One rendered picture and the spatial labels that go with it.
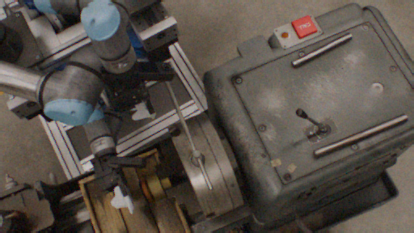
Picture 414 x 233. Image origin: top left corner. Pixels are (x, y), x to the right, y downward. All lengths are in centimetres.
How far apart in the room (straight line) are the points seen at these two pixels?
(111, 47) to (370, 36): 82
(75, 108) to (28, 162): 163
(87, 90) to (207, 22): 179
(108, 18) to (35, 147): 196
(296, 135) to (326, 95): 15
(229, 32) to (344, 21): 149
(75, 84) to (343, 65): 76
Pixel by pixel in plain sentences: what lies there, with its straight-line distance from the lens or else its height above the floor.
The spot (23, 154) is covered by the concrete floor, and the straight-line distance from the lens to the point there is 287.
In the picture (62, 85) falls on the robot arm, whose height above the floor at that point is 142.
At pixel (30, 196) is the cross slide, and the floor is 96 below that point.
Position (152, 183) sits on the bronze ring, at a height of 112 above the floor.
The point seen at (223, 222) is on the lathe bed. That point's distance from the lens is 165.
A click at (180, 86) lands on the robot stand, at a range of 253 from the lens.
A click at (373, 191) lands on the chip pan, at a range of 207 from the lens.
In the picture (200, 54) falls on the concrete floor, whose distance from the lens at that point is 284.
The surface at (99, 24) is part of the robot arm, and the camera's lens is 95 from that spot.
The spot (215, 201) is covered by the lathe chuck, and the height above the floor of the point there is 117.
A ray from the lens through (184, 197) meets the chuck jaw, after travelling 142.
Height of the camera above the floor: 249
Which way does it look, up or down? 69 degrees down
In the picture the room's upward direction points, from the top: 8 degrees counter-clockwise
